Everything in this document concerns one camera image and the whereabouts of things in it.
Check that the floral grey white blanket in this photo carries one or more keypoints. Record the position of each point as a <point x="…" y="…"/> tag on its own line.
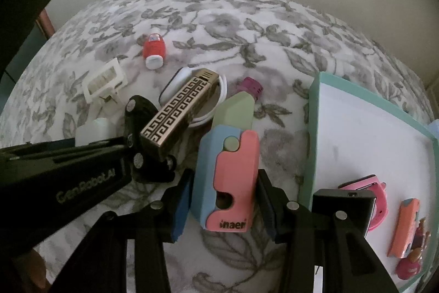
<point x="279" y="43"/>

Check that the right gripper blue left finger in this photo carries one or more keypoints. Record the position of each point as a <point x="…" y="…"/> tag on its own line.
<point x="176" y="202"/>

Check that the magenta small cylinder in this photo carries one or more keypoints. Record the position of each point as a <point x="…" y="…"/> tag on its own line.
<point x="251" y="86"/>

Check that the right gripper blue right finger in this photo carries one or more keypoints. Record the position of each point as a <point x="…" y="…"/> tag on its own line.
<point x="272" y="204"/>

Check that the dark teal cabinet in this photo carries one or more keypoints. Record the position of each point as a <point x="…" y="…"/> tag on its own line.
<point x="18" y="18"/>

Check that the white rectangular plastic frame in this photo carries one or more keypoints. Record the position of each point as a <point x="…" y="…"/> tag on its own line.
<point x="107" y="80"/>

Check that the gold patterned black lighter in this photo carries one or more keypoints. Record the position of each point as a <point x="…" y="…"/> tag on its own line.
<point x="163" y="130"/>

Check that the coral blue utility knife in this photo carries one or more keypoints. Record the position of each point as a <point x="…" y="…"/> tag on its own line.
<point x="406" y="225"/>

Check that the brown dog toy figure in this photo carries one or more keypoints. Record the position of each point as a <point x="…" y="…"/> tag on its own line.
<point x="410" y="265"/>

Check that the red white glue bottle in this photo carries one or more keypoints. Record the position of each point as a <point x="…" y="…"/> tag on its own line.
<point x="154" y="51"/>

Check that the teal white shallow box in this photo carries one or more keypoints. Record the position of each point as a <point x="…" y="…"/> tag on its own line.
<point x="353" y="133"/>

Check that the pink blue inaer cutter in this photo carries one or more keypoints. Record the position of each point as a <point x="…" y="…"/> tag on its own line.
<point x="225" y="179"/>

